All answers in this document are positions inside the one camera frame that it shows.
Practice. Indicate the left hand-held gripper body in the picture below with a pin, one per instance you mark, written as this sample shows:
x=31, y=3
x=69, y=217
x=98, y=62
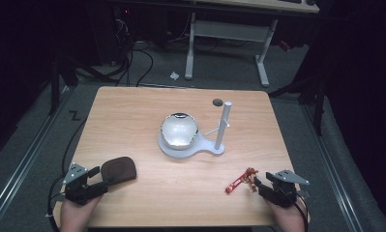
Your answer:
x=77, y=190

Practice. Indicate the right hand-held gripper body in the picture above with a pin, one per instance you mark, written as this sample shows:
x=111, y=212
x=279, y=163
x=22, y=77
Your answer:
x=285, y=188

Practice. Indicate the red snack packet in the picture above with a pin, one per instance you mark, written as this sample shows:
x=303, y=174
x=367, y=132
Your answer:
x=237, y=184

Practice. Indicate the dark brown oval pad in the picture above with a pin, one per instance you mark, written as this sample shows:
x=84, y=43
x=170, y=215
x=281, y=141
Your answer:
x=119, y=170

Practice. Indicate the person's left hand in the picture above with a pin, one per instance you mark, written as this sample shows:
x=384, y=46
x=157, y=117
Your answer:
x=74, y=216

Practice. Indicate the person's right hand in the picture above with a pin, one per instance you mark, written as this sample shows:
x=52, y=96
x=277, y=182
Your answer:
x=289, y=217

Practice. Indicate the white stand with pole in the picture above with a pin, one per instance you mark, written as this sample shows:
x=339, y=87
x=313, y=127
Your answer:
x=222, y=129

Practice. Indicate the dark round table grommet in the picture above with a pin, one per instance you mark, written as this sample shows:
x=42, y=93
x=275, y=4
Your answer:
x=217, y=102

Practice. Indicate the black metal stand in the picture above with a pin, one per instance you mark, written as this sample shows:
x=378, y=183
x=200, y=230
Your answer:
x=316, y=93
x=55, y=83

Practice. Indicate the shiny metal bowl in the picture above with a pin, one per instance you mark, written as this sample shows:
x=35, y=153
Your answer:
x=179, y=130

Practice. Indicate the white crumpled paper scrap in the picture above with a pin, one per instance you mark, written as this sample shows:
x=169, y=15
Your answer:
x=174, y=75

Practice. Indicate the white metal-legged desk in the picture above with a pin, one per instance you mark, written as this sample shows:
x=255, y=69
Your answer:
x=229, y=30

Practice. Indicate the metal floor rail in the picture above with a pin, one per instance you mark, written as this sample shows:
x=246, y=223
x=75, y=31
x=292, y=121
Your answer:
x=26, y=161
x=332, y=167

